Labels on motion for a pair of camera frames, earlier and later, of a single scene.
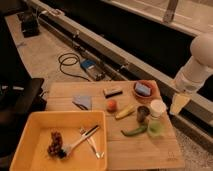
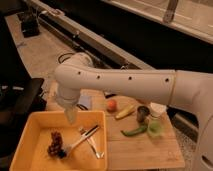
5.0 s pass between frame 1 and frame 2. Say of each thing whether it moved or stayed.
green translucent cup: stayed
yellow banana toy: stayed
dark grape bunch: stayed
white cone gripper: moved
